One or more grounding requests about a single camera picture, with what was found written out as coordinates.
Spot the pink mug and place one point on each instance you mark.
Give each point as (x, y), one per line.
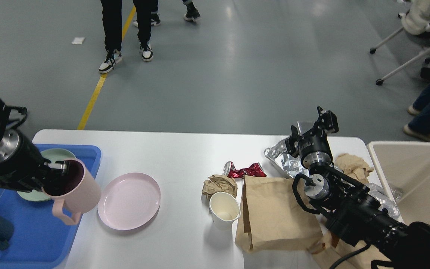
(74, 193)

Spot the crumpled aluminium foil tray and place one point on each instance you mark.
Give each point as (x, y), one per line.
(291, 166)

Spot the crushed red can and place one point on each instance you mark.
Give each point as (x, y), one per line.
(254, 170)

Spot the person in black trousers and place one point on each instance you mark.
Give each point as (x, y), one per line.
(112, 26)

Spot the crumpled brown paper ball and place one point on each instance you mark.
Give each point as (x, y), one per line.
(219, 183)

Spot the brown paper bag lower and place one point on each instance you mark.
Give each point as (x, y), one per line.
(329, 248)

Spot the pink plate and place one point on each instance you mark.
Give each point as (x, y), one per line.
(129, 201)

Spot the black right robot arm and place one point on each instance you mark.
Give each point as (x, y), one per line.
(352, 213)

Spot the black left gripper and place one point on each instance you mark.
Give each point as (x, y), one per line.
(23, 168)

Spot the white paper cup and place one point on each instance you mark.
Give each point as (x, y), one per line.
(224, 210)

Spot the beige plastic bin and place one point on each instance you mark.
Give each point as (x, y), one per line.
(403, 169)

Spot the brown paper bag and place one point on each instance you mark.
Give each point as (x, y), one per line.
(329, 248)
(271, 218)

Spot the green plate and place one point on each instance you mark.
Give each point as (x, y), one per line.
(54, 154)

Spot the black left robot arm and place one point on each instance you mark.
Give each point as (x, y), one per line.
(11, 117)

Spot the crumpled brown paper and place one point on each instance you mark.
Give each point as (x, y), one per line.
(354, 166)

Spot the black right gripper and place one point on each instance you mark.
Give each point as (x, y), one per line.
(314, 149)

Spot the clear plastic wrap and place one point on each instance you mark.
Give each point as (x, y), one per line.
(385, 203)

